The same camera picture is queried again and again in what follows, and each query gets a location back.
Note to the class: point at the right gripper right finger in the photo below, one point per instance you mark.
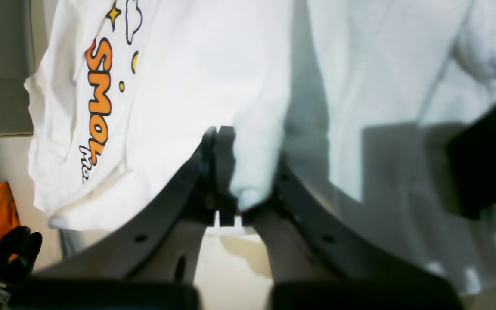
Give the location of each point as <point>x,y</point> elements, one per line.
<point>318,263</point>

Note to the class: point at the grey cardboard box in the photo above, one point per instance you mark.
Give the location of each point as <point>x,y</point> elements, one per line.
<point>17,62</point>

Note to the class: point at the white t-shirt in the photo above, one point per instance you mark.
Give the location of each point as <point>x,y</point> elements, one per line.
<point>379,97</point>

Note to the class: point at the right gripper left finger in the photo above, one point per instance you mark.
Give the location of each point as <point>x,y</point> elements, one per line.
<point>147,264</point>

